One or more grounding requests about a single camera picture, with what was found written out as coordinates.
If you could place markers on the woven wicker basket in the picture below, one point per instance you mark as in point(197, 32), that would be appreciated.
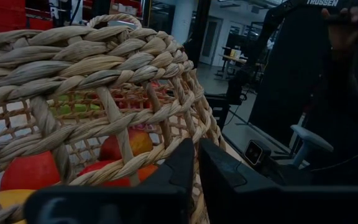
point(73, 59)

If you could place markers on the background work table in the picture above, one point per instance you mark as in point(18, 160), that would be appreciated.
point(232, 57)

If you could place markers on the person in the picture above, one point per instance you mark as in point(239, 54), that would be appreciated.
point(291, 77)

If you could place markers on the small square depth camera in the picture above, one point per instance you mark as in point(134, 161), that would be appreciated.
point(256, 152)

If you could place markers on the large crimson apple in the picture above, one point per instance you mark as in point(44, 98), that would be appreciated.
point(30, 171)

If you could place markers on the yellow fruit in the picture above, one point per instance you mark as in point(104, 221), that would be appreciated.
point(14, 199)

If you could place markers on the red yellow mango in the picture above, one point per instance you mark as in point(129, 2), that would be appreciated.
point(138, 143)

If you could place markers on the red storage bins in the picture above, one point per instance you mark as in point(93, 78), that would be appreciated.
point(8, 15)

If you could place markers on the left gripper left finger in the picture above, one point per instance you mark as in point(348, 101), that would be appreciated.
point(120, 205)

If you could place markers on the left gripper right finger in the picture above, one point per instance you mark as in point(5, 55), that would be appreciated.
point(259, 205)

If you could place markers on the black office chair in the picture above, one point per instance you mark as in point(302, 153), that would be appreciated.
point(236, 88)

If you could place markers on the grey chair armrest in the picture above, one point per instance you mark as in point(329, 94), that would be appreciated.
point(309, 140)

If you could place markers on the person's hand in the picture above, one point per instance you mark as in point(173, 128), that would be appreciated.
point(343, 40)

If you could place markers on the orange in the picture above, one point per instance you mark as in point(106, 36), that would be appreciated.
point(148, 172)

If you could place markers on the bright green apple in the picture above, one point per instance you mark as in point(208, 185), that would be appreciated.
point(73, 107)

